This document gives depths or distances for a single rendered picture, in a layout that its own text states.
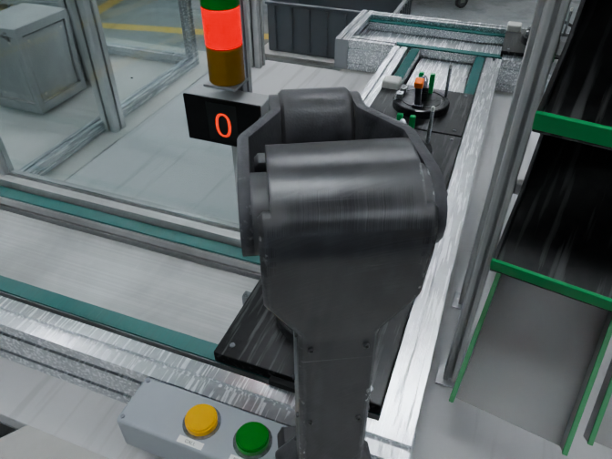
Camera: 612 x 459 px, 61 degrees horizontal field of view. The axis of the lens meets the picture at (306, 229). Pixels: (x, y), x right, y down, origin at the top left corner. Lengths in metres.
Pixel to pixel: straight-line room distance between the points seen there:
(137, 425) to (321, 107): 0.54
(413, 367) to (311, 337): 0.53
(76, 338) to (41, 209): 0.39
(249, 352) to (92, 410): 0.27
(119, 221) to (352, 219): 0.88
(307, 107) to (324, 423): 0.17
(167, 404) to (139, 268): 0.33
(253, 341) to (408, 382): 0.22
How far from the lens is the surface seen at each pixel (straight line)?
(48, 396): 0.93
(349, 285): 0.22
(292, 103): 0.28
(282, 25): 2.69
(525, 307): 0.70
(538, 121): 0.48
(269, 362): 0.74
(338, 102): 0.28
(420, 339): 0.80
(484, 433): 0.85
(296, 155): 0.20
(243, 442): 0.68
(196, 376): 0.76
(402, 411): 0.73
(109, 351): 0.81
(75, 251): 1.06
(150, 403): 0.74
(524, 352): 0.70
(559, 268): 0.58
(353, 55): 1.85
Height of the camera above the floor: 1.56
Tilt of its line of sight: 39 degrees down
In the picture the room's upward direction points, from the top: straight up
